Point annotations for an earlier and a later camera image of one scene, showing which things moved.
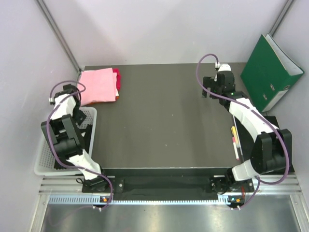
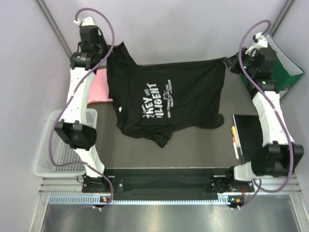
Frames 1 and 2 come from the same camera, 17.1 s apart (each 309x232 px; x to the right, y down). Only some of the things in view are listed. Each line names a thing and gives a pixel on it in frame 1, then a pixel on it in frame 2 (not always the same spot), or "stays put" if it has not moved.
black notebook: x=246 y=140 stays put
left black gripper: x=80 y=117 -> x=106 y=49
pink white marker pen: x=235 y=148 stays put
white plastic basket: x=44 y=164 stays put
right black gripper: x=209 y=82 -> x=231 y=63
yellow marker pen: x=233 y=130 stays put
